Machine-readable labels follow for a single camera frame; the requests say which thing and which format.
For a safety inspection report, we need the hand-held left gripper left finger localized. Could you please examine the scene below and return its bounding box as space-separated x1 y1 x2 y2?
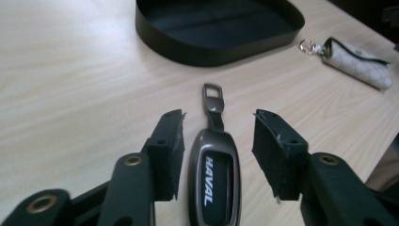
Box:
97 108 186 226

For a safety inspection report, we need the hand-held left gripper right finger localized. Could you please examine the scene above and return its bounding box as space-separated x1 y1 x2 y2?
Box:
251 108 399 226

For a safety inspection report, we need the dark grey car key fob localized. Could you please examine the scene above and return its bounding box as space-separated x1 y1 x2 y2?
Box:
187 83 242 226

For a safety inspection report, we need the black key rack with tray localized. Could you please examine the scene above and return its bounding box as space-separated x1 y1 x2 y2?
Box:
135 0 306 68

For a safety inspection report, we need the grey felt key pouch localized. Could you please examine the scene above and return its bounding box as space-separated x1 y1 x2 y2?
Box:
298 37 393 92

